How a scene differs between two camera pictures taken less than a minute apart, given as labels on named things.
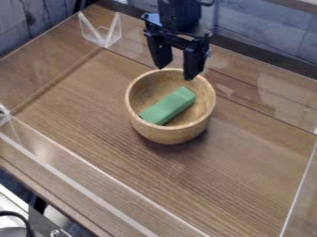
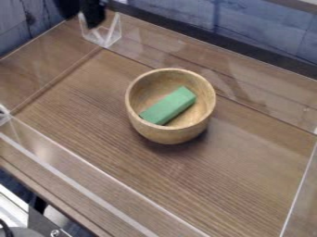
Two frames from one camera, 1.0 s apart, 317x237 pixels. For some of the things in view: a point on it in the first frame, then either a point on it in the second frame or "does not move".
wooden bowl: x=152 y=86 does not move
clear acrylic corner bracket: x=104 y=36 does not move
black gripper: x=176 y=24 → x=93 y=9
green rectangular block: x=160 y=112 does not move
